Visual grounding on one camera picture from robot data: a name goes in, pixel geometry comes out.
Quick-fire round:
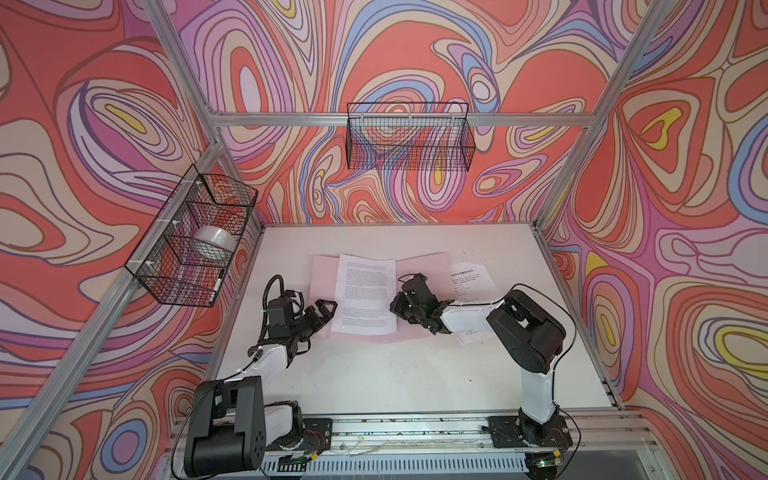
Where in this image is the printed english text sheet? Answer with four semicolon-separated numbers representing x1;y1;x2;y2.
331;254;397;336

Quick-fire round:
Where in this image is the pink file folder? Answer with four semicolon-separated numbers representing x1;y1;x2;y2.
309;252;456;344

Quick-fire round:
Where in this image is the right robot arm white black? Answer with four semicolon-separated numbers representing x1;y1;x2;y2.
390;273;567;447

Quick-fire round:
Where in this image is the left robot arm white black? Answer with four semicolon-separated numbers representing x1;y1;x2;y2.
171;290;338;479

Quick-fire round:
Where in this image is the printed list sheet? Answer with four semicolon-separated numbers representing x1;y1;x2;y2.
444;262;501;346

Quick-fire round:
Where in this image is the white tape roll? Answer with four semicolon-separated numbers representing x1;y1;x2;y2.
191;225;237;263

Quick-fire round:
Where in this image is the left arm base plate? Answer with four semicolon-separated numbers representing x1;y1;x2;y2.
276;417;333;455

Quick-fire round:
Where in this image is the black wire basket left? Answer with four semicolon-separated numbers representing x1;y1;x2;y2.
126;166;258;308

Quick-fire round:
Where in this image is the black wire basket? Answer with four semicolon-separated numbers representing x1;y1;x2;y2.
345;100;476;172
126;166;258;308

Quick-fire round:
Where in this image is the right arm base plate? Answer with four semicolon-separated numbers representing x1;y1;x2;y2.
480;415;574;450

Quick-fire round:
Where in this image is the black wire basket back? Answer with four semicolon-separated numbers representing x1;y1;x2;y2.
345;100;476;172

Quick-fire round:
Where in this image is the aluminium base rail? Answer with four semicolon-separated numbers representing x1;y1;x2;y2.
167;410;655;475

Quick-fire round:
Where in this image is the aluminium frame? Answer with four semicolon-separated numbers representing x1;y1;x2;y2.
0;0;679;480

